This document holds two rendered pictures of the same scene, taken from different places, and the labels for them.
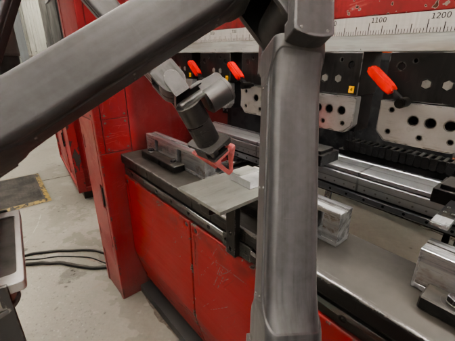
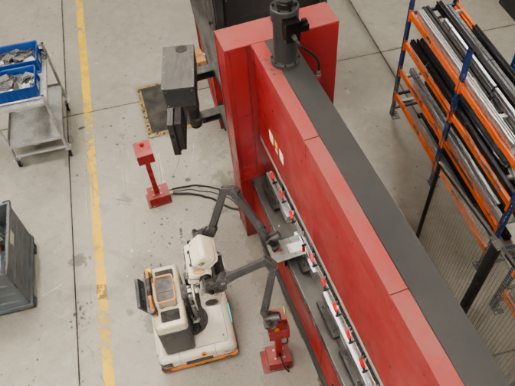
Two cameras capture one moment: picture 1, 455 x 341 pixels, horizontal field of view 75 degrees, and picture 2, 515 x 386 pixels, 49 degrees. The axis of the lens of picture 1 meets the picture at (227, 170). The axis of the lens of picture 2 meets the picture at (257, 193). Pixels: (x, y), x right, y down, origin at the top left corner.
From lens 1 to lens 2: 3.75 m
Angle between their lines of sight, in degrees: 37
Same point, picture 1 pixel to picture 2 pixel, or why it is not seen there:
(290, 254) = (266, 298)
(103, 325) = (236, 249)
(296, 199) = (267, 292)
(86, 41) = (242, 271)
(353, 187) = not seen: hidden behind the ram
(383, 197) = not seen: hidden behind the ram
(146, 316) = (258, 250)
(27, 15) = not seen: outside the picture
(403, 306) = (313, 302)
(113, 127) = (248, 169)
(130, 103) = (258, 158)
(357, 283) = (308, 292)
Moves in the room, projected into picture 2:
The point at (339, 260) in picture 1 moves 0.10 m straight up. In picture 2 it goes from (309, 283) to (309, 277)
